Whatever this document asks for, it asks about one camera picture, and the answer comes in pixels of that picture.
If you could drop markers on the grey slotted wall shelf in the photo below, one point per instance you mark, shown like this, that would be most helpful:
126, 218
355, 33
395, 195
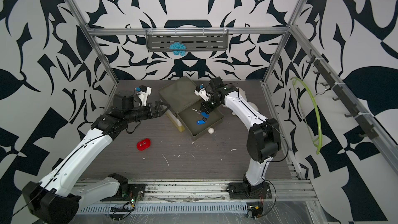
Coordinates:
194, 39

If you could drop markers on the red toy with eyes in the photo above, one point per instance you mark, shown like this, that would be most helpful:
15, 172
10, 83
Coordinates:
144, 144

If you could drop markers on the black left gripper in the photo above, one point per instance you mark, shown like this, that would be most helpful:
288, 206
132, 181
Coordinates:
159, 113

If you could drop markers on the drawer unit olive cream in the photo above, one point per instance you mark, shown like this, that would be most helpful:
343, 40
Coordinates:
179, 95

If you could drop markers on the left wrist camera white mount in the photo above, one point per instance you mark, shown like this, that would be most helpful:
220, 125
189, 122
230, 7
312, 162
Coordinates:
143, 92

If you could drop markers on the olive top drawer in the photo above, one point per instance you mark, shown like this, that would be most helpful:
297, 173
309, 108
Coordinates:
189, 119

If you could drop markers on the white plush polar bear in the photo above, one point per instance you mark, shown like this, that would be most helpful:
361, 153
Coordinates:
245, 98

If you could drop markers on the teal crumpled scrunchie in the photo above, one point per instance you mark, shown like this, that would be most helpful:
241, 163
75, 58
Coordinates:
178, 49

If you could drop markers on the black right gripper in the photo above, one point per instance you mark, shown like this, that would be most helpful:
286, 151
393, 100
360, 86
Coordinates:
208, 109

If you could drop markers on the white slotted cable duct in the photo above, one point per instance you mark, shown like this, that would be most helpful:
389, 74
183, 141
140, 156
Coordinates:
167, 208

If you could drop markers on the green clothes hanger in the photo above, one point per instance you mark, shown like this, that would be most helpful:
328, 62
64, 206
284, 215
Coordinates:
312, 118

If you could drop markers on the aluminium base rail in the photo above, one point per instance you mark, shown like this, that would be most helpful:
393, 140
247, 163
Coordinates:
184, 190

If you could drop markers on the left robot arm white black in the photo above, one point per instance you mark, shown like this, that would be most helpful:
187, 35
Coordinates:
53, 199

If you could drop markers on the dark wall hook rail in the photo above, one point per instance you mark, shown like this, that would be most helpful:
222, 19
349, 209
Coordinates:
343, 94

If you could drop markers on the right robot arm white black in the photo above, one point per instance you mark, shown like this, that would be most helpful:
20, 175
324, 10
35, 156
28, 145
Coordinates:
264, 139

